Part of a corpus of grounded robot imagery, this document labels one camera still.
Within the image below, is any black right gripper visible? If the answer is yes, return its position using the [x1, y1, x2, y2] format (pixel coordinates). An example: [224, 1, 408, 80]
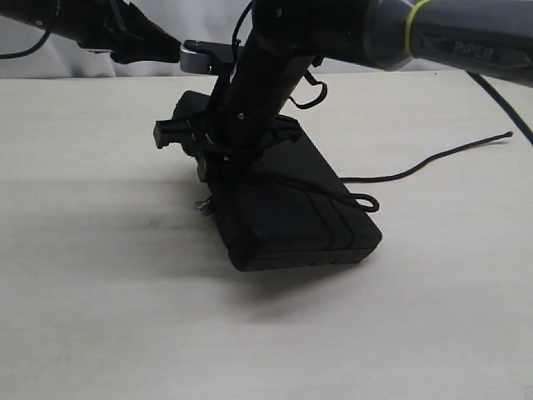
[153, 112, 304, 183]

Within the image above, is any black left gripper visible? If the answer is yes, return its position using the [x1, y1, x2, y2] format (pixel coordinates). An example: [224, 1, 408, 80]
[78, 1, 181, 64]

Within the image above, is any black plastic carrying case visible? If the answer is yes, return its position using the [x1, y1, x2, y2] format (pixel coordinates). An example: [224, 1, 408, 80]
[173, 91, 382, 272]

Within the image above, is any black cord with loop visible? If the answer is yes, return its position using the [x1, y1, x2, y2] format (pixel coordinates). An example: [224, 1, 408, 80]
[193, 131, 516, 259]

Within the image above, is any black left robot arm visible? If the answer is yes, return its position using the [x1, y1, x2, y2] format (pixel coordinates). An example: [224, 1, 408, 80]
[1, 0, 181, 65]

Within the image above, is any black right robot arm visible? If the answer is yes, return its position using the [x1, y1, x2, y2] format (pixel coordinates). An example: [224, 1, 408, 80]
[153, 1, 532, 160]

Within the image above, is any white backdrop curtain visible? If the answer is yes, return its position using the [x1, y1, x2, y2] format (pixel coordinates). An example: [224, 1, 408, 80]
[1, 1, 532, 85]

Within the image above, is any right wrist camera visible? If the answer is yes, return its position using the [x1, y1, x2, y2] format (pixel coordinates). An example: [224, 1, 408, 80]
[180, 40, 243, 77]

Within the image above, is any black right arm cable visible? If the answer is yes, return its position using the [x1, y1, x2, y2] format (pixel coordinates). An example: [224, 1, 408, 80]
[231, 0, 328, 110]

